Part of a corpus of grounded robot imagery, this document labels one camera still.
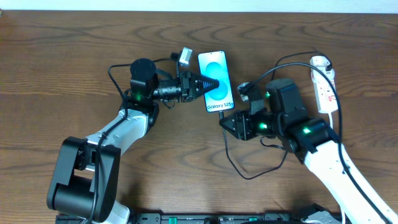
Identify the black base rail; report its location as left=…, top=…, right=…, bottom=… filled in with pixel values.
left=55, top=212, right=343, bottom=224

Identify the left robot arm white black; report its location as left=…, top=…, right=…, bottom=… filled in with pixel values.
left=47, top=58, right=220, bottom=223

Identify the blue Galaxy smartphone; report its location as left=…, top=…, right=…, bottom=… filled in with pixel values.
left=197, top=50, right=235, bottom=113

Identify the white power strip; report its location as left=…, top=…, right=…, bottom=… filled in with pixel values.
left=310, top=55, right=338, bottom=114

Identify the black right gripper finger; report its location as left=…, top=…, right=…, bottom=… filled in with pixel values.
left=219, top=112, right=239, bottom=128
left=221, top=123, right=241, bottom=139

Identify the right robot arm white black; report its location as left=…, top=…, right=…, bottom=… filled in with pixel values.
left=220, top=78, right=397, bottom=223

